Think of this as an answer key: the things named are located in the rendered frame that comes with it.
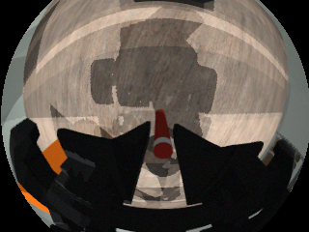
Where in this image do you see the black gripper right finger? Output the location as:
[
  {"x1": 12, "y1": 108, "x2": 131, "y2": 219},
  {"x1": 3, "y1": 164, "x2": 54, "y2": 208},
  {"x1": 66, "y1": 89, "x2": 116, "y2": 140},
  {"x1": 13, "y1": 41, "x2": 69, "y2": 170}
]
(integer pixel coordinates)
[{"x1": 173, "y1": 124, "x2": 264, "y2": 206}]

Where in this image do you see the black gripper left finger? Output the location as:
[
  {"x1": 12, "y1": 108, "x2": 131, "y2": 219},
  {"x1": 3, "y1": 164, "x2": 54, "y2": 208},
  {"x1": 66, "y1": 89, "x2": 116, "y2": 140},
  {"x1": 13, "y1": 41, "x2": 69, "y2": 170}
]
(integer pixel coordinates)
[{"x1": 57, "y1": 121, "x2": 151, "y2": 205}]

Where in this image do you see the dark red peg with grey band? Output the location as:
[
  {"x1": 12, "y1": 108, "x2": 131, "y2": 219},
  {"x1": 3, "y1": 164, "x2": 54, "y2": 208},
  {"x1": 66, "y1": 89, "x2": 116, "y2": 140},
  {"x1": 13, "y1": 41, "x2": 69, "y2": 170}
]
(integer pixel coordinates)
[{"x1": 154, "y1": 109, "x2": 173, "y2": 159}]

